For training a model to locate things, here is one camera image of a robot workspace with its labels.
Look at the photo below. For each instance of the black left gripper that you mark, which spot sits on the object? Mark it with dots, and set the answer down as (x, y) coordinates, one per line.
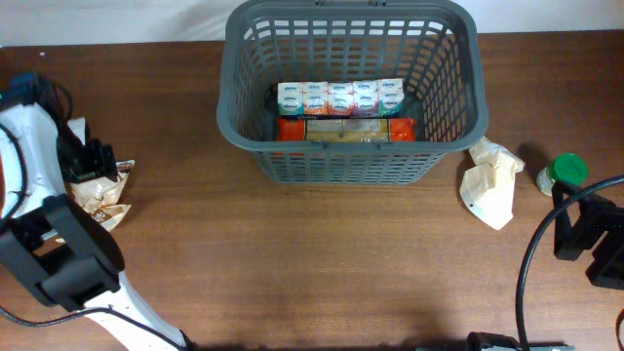
(104, 162)

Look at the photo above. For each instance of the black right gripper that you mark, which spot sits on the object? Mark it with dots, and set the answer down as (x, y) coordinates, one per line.
(586, 226)

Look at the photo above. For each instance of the brown white snack bag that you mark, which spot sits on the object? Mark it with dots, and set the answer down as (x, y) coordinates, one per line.
(100, 197)

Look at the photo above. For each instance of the orange spaghetti packet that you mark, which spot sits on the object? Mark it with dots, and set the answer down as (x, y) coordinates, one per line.
(348, 130)

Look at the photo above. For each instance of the multicolour tissue pocket pack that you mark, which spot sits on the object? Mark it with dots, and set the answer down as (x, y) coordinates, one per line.
(328, 100)

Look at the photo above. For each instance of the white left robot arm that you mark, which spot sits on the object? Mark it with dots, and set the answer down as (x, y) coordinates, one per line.
(55, 249)

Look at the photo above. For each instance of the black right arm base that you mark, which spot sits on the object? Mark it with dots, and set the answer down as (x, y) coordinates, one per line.
(484, 341)

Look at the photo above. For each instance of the green lidded small jar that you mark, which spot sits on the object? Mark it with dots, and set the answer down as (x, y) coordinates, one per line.
(567, 167)

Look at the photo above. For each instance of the crumpled cream plastic bag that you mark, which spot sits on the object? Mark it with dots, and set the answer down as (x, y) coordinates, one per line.
(487, 189)

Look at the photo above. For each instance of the grey plastic mesh basket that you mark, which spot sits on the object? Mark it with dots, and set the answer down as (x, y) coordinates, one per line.
(431, 45)

